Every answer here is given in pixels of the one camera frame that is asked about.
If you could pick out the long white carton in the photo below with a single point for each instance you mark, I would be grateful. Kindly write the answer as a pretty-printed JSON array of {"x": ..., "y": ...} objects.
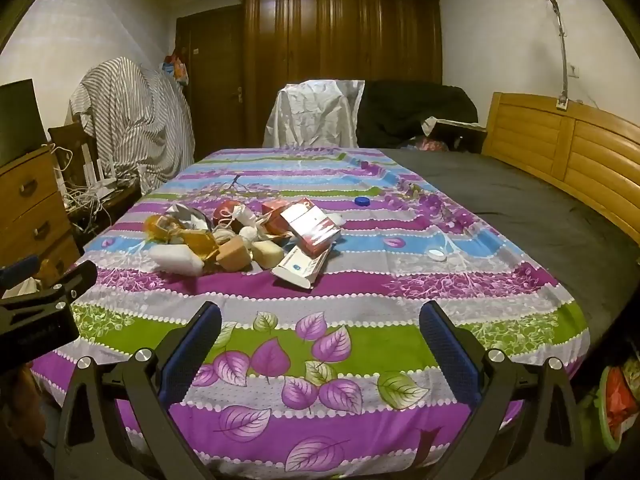
[{"x": 300, "y": 267}]

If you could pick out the yellow orange packet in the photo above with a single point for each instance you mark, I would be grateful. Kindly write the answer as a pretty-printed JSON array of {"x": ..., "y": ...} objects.
[{"x": 160, "y": 225}]

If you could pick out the white wall socket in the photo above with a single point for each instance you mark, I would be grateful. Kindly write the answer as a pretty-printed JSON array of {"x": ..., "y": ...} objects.
[{"x": 574, "y": 70}]

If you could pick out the silver foil wrapper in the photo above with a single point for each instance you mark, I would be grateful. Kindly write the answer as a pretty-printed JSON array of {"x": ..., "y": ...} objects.
[{"x": 187, "y": 216}]

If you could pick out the wooden dresser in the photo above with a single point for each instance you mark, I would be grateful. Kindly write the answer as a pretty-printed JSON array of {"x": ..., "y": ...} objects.
[{"x": 30, "y": 200}]

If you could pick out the grey blanket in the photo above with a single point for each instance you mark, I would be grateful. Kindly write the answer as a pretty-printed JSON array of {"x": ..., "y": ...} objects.
[{"x": 525, "y": 210}]

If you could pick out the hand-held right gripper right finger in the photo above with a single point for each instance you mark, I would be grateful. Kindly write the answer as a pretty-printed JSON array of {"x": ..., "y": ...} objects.
[{"x": 450, "y": 350}]

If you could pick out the tan sponge block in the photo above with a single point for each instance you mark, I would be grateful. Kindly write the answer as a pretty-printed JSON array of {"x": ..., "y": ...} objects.
[{"x": 234, "y": 255}]

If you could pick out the white routers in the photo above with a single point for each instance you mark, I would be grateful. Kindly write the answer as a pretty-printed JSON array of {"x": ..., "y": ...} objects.
[{"x": 95, "y": 170}]

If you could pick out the dark wooden wardrobe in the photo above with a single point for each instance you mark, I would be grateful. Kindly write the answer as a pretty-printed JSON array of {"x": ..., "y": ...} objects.
[{"x": 325, "y": 35}]

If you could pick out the dark monitor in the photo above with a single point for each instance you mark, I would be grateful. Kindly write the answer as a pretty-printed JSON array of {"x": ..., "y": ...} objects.
[{"x": 17, "y": 120}]

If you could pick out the green basin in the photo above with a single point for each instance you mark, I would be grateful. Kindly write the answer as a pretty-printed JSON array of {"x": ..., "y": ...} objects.
[{"x": 607, "y": 435}]

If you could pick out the crumpled white tissue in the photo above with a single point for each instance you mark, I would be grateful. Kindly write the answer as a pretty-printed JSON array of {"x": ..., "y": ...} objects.
[{"x": 247, "y": 232}]

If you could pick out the dark wooden door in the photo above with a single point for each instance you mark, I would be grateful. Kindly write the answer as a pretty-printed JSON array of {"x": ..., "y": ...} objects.
[{"x": 215, "y": 85}]

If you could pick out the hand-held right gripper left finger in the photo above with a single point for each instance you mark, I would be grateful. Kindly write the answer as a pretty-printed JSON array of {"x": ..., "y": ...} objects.
[{"x": 190, "y": 355}]

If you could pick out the wooden chair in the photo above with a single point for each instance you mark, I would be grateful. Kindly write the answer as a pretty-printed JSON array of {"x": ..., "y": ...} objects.
[{"x": 67, "y": 140}]

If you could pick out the white foam block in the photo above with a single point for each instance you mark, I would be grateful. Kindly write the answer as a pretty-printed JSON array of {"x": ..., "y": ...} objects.
[{"x": 175, "y": 259}]

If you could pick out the striped floral bedsheet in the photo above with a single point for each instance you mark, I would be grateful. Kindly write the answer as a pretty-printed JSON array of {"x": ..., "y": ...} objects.
[{"x": 350, "y": 285}]

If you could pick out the hanging colourful bags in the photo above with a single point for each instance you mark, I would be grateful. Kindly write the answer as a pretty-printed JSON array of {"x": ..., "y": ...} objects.
[{"x": 175, "y": 67}]

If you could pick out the black cloth heap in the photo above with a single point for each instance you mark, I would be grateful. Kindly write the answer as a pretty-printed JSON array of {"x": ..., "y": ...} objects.
[{"x": 410, "y": 105}]

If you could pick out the chair under white plastic cover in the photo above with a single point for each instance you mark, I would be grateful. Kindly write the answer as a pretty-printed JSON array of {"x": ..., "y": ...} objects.
[{"x": 310, "y": 110}]

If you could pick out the white bottle cap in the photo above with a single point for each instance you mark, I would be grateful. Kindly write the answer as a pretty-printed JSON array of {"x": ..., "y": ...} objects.
[{"x": 436, "y": 253}]

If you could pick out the red round ball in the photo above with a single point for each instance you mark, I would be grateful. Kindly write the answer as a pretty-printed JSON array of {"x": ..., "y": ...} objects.
[{"x": 225, "y": 210}]

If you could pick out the blue bottle cap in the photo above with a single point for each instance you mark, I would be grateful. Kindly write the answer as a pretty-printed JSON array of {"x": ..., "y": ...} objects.
[{"x": 362, "y": 202}]

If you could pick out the metal wall conduit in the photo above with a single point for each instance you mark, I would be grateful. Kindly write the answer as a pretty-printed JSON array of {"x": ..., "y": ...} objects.
[{"x": 563, "y": 45}]

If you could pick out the red and white carton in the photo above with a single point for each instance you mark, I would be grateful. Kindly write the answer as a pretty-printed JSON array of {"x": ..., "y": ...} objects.
[{"x": 312, "y": 227}]

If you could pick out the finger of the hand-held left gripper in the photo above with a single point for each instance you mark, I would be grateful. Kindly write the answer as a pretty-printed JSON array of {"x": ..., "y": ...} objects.
[{"x": 15, "y": 272}]

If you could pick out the orange paper bag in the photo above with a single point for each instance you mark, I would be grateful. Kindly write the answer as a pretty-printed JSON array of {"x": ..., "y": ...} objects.
[{"x": 200, "y": 242}]

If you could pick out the wooden headboard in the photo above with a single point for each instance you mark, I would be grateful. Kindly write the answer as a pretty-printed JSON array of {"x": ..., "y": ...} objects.
[{"x": 550, "y": 135}]

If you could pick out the red plastic bag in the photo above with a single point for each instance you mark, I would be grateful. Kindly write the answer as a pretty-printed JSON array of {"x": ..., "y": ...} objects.
[{"x": 622, "y": 400}]

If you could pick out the cream sponge block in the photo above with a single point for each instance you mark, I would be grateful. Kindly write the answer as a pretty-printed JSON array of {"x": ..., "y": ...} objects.
[{"x": 265, "y": 254}]

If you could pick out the pink floral bag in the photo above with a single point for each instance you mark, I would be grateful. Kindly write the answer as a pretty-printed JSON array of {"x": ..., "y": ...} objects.
[{"x": 431, "y": 144}]

